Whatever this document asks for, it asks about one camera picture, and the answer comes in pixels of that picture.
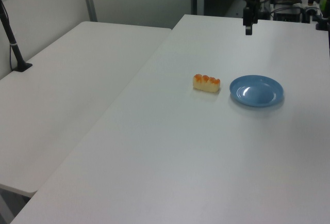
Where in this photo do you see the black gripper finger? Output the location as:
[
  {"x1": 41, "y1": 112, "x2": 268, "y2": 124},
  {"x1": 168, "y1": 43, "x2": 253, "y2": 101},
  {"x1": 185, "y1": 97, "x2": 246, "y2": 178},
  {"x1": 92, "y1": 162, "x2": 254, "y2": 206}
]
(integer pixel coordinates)
[
  {"x1": 242, "y1": 7, "x2": 254, "y2": 36},
  {"x1": 251, "y1": 2, "x2": 259, "y2": 25}
]

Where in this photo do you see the blue round plate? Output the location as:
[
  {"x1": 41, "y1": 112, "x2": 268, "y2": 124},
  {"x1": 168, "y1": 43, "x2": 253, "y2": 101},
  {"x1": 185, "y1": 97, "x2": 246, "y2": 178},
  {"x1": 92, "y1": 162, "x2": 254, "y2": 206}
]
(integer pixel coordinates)
[{"x1": 229, "y1": 74, "x2": 285, "y2": 108}]

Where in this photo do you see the bread loaf with orange crust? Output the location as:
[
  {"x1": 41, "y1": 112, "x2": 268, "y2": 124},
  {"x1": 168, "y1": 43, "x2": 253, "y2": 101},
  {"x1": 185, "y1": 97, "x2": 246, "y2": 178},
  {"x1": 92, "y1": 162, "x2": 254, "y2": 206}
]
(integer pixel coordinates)
[{"x1": 192, "y1": 73, "x2": 221, "y2": 93}]

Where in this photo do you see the black computer case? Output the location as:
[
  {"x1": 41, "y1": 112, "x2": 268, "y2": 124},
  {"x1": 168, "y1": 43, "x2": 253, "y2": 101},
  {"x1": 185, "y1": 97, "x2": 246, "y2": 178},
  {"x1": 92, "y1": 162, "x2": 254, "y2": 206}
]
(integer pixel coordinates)
[{"x1": 272, "y1": 7, "x2": 303, "y2": 23}]

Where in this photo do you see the black table clamp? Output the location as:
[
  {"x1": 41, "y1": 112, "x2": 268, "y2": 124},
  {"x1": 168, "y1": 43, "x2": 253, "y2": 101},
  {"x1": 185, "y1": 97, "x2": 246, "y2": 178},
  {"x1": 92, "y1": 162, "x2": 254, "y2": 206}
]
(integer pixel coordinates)
[{"x1": 315, "y1": 16, "x2": 330, "y2": 31}]

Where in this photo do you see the green object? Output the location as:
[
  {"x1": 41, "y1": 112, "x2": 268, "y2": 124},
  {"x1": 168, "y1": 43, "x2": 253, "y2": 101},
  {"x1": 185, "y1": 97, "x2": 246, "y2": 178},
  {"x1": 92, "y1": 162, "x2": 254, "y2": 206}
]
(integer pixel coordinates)
[{"x1": 319, "y1": 0, "x2": 330, "y2": 19}]

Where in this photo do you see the black camera stand pole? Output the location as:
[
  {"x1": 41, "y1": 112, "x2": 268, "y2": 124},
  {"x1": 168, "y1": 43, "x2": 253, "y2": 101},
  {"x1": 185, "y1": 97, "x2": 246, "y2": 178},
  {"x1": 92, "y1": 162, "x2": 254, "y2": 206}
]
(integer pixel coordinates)
[{"x1": 0, "y1": 0, "x2": 33, "y2": 73}]

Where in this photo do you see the black cable on pole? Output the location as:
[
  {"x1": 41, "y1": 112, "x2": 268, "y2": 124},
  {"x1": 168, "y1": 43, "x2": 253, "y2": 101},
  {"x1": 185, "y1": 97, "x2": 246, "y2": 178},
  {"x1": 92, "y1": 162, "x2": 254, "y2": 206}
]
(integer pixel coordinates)
[{"x1": 0, "y1": 1, "x2": 15, "y2": 71}]

